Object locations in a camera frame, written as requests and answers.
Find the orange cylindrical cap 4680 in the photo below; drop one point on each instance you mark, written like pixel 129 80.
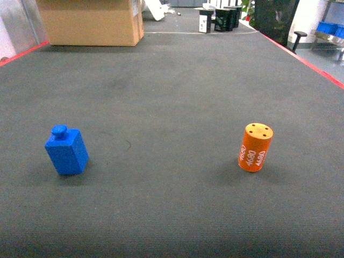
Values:
pixel 254 147

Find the blue block part with knob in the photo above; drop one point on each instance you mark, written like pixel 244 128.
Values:
pixel 67 150

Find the steel roller shelf rack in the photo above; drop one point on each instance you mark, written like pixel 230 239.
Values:
pixel 333 13

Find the black white computer case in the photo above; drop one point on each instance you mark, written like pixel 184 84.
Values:
pixel 205 20

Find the white foam board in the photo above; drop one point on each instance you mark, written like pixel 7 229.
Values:
pixel 155 7

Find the black crate stack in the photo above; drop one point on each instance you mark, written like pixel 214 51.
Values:
pixel 227 19

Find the green potted plant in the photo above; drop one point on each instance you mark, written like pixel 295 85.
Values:
pixel 248 9

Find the large cardboard box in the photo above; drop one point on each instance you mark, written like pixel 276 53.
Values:
pixel 92 23

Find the black office chair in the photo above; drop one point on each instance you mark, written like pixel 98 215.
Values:
pixel 274 20

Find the blue plastic bin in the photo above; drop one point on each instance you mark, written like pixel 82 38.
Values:
pixel 331 28

